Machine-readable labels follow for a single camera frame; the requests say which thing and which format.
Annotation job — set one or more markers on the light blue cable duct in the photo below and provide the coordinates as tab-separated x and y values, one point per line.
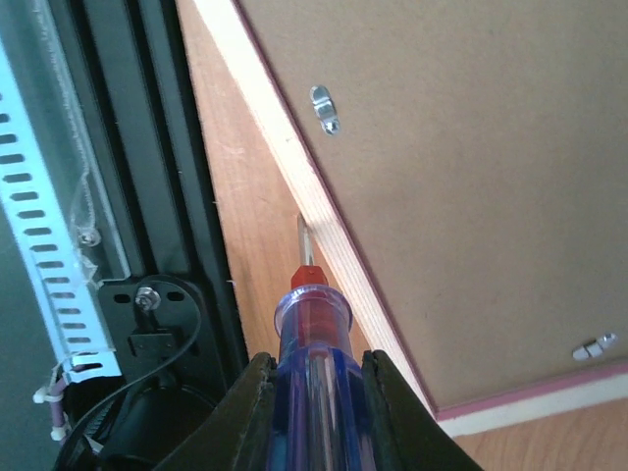
68	307

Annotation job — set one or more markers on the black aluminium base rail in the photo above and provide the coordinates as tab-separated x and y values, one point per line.
173	316

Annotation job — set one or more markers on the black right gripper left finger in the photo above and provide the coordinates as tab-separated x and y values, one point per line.
236	435

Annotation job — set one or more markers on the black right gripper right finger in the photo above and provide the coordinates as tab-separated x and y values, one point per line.
405	436

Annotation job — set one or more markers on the pink photo frame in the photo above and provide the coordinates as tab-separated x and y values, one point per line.
463	165

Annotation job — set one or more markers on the blue red screwdriver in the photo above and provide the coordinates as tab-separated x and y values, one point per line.
321	419

